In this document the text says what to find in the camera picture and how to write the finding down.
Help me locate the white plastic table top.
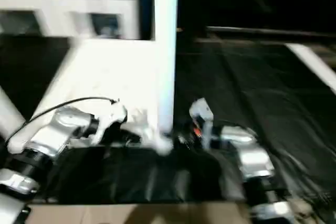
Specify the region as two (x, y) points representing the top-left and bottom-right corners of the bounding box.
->
(7, 37), (175, 155)

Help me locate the black work mat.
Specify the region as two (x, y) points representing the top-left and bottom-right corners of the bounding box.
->
(0, 33), (336, 204)

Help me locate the white glass-door cabinet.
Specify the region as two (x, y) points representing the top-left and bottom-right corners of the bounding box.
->
(0, 0), (140, 40)

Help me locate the white flat board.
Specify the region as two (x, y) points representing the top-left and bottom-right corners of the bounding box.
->
(286, 42), (336, 94)

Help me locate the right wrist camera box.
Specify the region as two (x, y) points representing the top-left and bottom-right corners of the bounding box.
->
(188, 98), (216, 149)

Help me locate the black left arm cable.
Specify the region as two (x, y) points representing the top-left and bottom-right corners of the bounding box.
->
(9, 96), (120, 142)

